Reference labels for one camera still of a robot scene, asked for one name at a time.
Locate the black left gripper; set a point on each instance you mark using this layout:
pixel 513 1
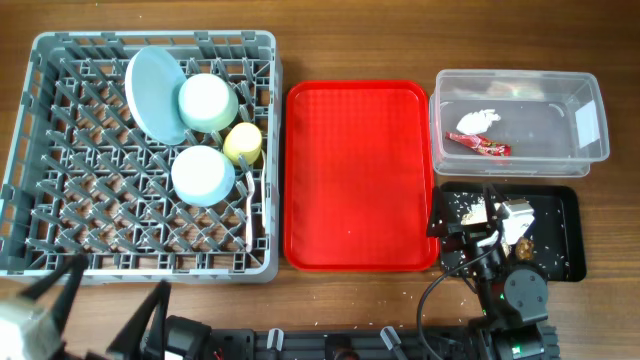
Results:
pixel 128 344

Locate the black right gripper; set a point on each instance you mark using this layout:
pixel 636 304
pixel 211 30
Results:
pixel 465 236

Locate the rice and food scraps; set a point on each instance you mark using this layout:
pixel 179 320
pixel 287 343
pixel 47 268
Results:
pixel 522 247

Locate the red snack wrapper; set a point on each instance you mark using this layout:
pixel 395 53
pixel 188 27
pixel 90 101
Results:
pixel 481 145

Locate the white napkin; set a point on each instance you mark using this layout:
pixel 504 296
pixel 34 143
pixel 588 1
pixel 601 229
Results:
pixel 475 123

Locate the white plastic fork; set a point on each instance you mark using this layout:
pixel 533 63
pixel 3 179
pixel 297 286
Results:
pixel 249 231

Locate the yellow plastic cup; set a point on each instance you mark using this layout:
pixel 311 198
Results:
pixel 245 139

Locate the mint green food bowl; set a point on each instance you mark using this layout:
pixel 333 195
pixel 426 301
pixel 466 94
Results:
pixel 207 103

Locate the light blue plate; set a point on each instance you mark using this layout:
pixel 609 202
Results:
pixel 153 80

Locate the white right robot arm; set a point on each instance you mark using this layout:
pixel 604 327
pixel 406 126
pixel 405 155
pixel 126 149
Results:
pixel 513 293

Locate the black waste tray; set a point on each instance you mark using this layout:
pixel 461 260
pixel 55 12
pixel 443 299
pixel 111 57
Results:
pixel 556 232

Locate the grey dishwasher rack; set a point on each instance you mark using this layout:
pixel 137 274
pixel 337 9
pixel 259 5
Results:
pixel 83 178

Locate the clear plastic bin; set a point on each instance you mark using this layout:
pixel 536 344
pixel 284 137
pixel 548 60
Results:
pixel 554 122

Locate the red plastic tray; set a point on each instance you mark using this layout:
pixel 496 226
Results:
pixel 358 177

